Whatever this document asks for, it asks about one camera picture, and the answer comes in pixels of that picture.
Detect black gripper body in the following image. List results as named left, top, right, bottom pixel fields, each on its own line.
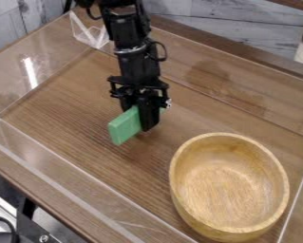
left=106, top=46, right=172, bottom=112

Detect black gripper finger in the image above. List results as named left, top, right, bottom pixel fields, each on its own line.
left=118, top=95, right=136, bottom=111
left=137, top=97, right=160, bottom=132

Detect green rectangular block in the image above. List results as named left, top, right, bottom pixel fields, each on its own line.
left=108, top=106, right=141, bottom=145

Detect brown wooden bowl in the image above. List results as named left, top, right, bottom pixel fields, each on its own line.
left=168, top=132, right=291, bottom=242

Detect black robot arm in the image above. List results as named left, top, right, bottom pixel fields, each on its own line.
left=74, top=0, right=169, bottom=131

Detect clear acrylic tray walls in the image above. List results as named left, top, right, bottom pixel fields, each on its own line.
left=0, top=15, right=303, bottom=243

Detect clear acrylic corner bracket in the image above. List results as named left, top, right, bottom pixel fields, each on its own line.
left=68, top=11, right=110, bottom=49

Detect black cable bottom left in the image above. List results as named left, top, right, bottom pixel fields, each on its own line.
left=0, top=215, right=18, bottom=243

